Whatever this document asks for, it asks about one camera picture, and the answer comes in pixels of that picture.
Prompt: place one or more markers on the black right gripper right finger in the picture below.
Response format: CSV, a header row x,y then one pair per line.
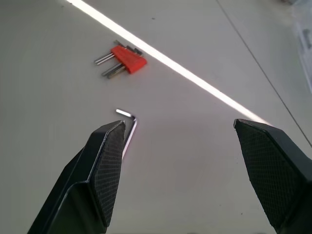
x,y
275,170

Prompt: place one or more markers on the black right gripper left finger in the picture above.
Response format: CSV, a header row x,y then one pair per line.
x,y
80,185

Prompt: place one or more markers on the red hex key holder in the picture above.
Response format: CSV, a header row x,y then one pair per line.
x,y
129,59

